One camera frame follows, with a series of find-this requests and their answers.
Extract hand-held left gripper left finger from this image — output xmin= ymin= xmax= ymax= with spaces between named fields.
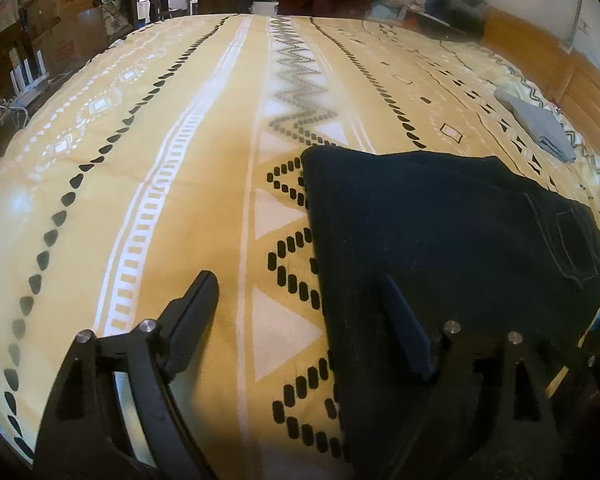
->
xmin=32 ymin=270 xmax=220 ymax=480

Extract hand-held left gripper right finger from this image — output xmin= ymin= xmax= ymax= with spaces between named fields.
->
xmin=380 ymin=274 xmax=563 ymax=480

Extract dark blue jeans pants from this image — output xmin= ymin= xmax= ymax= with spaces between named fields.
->
xmin=300 ymin=146 xmax=600 ymax=480

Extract yellow patterned bedspread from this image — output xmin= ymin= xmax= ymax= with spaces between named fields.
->
xmin=0 ymin=12 xmax=600 ymax=468

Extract folded grey cloth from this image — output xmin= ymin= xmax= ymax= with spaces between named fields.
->
xmin=495 ymin=91 xmax=577 ymax=163

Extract wooden headboard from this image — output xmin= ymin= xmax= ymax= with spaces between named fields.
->
xmin=480 ymin=10 xmax=600 ymax=161

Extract white router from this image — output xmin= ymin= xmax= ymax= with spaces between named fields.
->
xmin=10 ymin=57 xmax=49 ymax=93

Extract large cardboard box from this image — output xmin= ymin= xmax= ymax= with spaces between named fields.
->
xmin=30 ymin=6 xmax=112 ymax=77

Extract dark wooden chair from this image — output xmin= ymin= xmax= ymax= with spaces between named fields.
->
xmin=0 ymin=22 xmax=36 ymax=128

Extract pile of dark clothes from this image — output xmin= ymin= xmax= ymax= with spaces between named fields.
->
xmin=375 ymin=0 xmax=488 ymax=41

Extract white cables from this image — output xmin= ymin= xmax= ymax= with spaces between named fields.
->
xmin=0 ymin=99 xmax=32 ymax=127

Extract grey wall cable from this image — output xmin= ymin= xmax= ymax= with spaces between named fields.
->
xmin=566 ymin=0 xmax=590 ymax=52

